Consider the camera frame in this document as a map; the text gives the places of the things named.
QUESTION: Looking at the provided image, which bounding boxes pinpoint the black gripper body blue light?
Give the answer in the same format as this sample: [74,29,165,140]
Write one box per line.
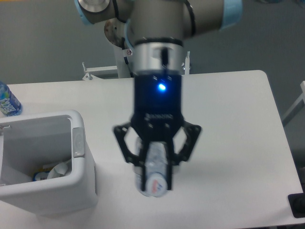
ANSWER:
[131,73,184,142]

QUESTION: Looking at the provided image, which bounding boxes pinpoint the crushed clear plastic bottle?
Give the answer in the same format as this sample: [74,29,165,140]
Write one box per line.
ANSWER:
[134,142,168,198]

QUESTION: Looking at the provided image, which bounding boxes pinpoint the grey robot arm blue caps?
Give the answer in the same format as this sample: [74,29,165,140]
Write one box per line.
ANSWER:
[75,0,243,196]

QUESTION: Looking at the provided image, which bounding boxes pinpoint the yellow trash inside can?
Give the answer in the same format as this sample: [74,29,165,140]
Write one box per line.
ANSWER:
[32,165,54,181]

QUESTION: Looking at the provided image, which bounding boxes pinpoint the white plastic trash can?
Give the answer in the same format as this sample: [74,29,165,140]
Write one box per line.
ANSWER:
[0,110,98,215]

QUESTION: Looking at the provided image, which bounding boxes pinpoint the blue labelled water bottle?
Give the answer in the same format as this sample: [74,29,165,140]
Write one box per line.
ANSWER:
[0,82,22,116]

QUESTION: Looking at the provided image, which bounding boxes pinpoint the black clamp at table edge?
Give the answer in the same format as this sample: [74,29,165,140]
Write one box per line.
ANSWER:
[288,193,305,219]

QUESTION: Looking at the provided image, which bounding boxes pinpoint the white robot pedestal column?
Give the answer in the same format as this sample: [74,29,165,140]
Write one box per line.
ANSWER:
[103,19,136,78]

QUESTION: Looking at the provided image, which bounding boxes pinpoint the white pedestal base frame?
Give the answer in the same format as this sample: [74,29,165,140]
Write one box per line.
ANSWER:
[82,51,192,81]

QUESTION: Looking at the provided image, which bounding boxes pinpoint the black cable on pedestal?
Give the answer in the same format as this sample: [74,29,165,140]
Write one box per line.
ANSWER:
[121,37,135,78]

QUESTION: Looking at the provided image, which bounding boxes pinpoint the white frame at right edge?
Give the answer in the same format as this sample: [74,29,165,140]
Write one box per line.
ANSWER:
[282,81,305,127]

